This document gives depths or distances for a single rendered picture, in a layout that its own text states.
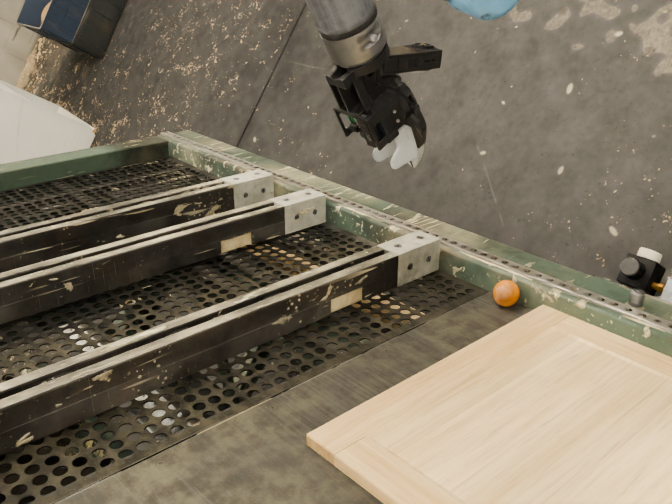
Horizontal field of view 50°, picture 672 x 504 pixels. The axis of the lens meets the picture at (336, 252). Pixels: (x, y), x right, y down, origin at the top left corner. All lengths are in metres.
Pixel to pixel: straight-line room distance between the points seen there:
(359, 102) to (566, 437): 0.53
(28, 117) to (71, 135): 0.27
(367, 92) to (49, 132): 3.73
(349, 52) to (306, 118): 2.37
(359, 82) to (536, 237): 1.58
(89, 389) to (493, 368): 0.60
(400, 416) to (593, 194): 1.50
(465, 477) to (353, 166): 2.14
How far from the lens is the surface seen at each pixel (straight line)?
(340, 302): 1.31
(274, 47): 3.62
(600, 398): 1.14
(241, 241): 1.58
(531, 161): 2.52
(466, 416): 1.05
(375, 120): 0.93
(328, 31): 0.88
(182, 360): 1.13
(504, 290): 1.35
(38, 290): 1.39
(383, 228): 1.58
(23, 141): 4.54
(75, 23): 4.88
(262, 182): 1.83
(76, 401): 1.07
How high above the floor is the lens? 2.12
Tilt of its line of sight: 47 degrees down
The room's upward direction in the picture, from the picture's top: 68 degrees counter-clockwise
